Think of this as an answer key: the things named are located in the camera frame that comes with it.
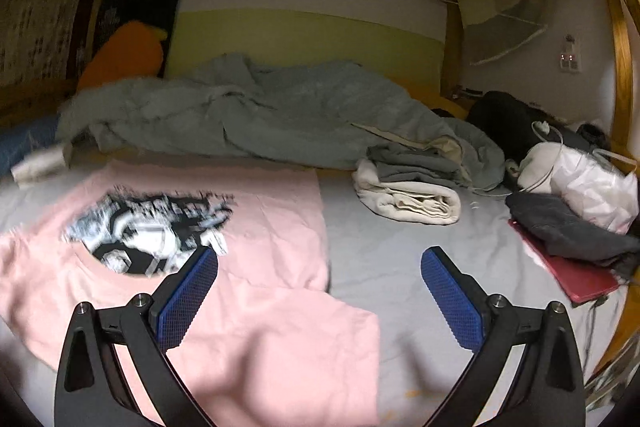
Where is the pink printed t-shirt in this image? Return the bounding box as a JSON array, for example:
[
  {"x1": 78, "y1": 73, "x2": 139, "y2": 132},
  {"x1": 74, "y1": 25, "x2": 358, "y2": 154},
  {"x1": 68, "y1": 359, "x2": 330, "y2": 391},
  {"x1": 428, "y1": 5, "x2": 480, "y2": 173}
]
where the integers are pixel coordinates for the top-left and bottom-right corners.
[{"x1": 1, "y1": 161, "x2": 380, "y2": 426}]

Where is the red flat case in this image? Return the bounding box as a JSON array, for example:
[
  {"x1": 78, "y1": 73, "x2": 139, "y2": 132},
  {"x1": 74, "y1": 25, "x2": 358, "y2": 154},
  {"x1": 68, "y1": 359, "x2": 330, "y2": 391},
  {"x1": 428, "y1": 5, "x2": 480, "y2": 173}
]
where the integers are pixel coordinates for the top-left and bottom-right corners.
[{"x1": 509, "y1": 219, "x2": 620, "y2": 307}]

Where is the dark grey garment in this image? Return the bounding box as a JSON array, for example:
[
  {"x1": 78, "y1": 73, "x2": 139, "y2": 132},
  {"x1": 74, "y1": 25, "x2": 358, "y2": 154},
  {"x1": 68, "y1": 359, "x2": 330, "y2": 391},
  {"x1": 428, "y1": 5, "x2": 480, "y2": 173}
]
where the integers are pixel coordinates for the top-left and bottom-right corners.
[{"x1": 506, "y1": 193, "x2": 639, "y2": 277}]

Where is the white plastic bag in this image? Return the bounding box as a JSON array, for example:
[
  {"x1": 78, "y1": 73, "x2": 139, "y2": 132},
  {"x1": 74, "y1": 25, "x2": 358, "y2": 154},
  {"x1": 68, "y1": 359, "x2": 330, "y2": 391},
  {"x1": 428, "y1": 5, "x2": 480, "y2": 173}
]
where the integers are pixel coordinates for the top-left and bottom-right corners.
[{"x1": 516, "y1": 142, "x2": 639, "y2": 234}]

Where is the folded cream cloth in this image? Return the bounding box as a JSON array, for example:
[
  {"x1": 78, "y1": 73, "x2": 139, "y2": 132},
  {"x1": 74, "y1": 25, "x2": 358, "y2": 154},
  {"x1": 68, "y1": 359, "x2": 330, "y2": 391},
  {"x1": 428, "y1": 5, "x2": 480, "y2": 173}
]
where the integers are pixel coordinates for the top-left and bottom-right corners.
[{"x1": 352, "y1": 159, "x2": 462, "y2": 225}]

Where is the small white folded cloth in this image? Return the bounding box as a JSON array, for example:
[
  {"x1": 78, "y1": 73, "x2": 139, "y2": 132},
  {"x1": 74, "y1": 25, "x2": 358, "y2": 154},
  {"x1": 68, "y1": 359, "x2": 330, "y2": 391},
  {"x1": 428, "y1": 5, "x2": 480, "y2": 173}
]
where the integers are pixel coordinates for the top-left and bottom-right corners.
[{"x1": 11, "y1": 143, "x2": 73, "y2": 185}]

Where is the blue garment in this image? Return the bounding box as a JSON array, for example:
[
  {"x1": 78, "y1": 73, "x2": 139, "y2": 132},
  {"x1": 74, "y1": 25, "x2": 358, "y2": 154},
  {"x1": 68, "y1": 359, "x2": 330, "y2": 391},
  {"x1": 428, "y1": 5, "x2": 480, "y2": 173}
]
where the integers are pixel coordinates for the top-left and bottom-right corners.
[{"x1": 0, "y1": 116, "x2": 58, "y2": 176}]

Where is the black bag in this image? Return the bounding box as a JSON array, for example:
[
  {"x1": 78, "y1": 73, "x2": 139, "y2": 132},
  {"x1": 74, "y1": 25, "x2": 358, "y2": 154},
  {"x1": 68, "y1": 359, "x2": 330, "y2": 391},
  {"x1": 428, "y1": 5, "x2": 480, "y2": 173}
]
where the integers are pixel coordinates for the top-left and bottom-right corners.
[{"x1": 466, "y1": 91, "x2": 611, "y2": 162}]

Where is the folded dark grey cloth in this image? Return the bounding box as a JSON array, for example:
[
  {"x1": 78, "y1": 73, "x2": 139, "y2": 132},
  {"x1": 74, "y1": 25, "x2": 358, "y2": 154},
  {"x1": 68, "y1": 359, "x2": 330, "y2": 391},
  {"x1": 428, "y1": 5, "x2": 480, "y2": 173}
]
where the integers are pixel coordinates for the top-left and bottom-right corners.
[{"x1": 367, "y1": 144, "x2": 471, "y2": 187}]

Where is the grey-green blanket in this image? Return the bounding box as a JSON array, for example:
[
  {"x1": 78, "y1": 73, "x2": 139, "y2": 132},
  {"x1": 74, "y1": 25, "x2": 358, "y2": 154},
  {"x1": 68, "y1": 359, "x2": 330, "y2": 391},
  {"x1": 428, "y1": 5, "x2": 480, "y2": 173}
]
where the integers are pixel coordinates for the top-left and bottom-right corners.
[{"x1": 56, "y1": 53, "x2": 504, "y2": 191}]

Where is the orange pillow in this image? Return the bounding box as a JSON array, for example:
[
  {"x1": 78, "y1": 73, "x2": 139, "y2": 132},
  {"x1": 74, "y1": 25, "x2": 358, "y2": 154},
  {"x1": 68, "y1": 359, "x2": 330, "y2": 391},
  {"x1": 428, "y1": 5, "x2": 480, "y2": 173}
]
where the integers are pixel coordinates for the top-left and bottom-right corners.
[{"x1": 77, "y1": 20, "x2": 168, "y2": 91}]

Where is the yellow-white headboard cushion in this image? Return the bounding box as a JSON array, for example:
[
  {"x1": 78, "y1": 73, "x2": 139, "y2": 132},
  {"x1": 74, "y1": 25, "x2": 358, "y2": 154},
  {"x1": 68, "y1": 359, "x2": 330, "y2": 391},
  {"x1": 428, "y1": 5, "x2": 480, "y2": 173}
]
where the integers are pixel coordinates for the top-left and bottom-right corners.
[{"x1": 166, "y1": 0, "x2": 447, "y2": 92}]

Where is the wall power socket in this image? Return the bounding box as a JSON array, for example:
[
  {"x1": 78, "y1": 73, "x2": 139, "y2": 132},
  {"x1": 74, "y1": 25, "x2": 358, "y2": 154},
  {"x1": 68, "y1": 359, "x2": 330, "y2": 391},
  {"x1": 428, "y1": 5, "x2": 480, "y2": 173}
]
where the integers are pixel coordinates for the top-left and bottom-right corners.
[{"x1": 559, "y1": 34, "x2": 582, "y2": 74}]

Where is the wooden bed frame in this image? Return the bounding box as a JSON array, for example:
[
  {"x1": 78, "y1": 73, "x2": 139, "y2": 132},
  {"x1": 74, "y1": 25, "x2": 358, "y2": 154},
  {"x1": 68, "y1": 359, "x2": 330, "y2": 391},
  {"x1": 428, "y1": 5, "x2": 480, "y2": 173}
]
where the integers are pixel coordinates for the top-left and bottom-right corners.
[{"x1": 219, "y1": 0, "x2": 640, "y2": 373}]

